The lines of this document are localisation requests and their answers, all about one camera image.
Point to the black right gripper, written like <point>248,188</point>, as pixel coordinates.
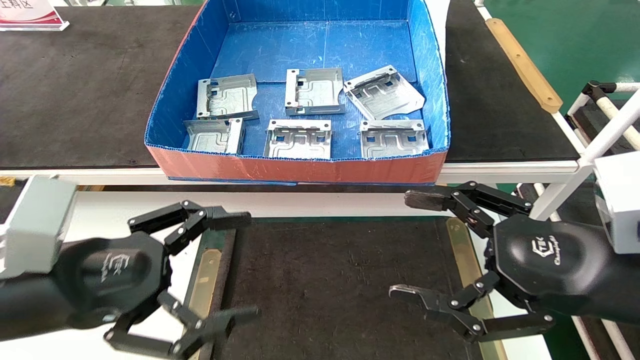
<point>550,265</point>

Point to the dark green table mat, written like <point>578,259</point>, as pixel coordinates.
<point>212,241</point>

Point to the red white acrylic sign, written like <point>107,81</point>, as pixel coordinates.
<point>27,12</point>

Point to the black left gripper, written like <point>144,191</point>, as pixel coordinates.
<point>115,270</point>

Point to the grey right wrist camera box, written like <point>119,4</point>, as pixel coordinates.
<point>620,200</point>

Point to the brass edge strip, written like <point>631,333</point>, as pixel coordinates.
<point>462,250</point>
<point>202,280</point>

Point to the silver metal bracket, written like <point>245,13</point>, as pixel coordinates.
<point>382,95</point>
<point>212,137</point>
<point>297,142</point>
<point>395,142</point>
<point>315,92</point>
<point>227,97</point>

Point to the wooden edge strip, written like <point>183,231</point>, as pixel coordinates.
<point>525,65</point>

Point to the blue corrugated plastic box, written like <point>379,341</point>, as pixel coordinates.
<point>320,50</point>

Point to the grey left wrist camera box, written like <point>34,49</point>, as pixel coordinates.
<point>37,225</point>

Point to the black rack shelf pad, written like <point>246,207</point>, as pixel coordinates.
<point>590,122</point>

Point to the black work mat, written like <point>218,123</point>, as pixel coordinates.
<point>325,300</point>

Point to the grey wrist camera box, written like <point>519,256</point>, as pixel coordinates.
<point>37,225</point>
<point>620,200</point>

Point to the large black rubber mat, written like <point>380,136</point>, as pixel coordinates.
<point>75,100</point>

